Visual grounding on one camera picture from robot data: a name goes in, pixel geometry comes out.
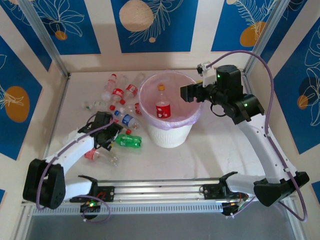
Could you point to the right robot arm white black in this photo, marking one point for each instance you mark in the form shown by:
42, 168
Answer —
262, 150

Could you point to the white plastic waste bin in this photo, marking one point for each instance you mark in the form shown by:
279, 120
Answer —
170, 136

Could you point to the cola bottle yellow cap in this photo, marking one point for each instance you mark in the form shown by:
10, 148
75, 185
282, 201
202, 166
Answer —
163, 110

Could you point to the green plastic bottle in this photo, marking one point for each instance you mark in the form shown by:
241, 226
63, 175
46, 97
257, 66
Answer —
130, 140

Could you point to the frosted bottle white cap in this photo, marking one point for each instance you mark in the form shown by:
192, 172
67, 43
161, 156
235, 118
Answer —
122, 109

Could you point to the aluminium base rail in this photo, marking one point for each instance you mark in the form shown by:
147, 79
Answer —
155, 192

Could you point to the clear bottle blue label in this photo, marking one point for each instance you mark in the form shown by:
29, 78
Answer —
128, 120

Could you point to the aluminium side rail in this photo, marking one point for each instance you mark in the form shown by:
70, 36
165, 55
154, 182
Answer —
58, 110
246, 81

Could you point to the small clear bottle green label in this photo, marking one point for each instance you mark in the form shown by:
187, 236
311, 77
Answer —
93, 103

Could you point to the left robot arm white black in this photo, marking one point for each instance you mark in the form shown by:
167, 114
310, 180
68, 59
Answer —
75, 150

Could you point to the aluminium frame post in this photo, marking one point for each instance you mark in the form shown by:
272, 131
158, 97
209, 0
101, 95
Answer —
42, 32
273, 32

